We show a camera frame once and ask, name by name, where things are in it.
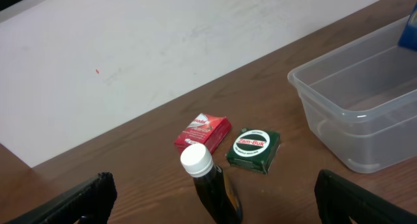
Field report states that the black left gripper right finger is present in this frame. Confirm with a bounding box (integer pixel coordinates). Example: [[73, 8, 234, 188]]
[[314, 169, 416, 224]]

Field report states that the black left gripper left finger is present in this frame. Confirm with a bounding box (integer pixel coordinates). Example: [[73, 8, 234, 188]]
[[8, 172, 117, 224]]

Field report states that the blue Kool Fever box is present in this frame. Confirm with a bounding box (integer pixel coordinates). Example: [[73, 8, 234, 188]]
[[398, 5, 417, 51]]

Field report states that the clear plastic container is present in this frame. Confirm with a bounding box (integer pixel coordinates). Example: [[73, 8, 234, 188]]
[[288, 18, 416, 173]]

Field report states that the green Zam-Buk box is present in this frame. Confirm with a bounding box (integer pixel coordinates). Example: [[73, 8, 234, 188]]
[[225, 128, 281, 175]]

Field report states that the dark bottle white cap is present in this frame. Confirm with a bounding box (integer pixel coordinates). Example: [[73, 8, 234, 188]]
[[180, 143, 243, 224]]

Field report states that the red medicine box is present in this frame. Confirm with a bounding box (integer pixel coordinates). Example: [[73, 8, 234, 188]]
[[174, 113, 231, 154]]

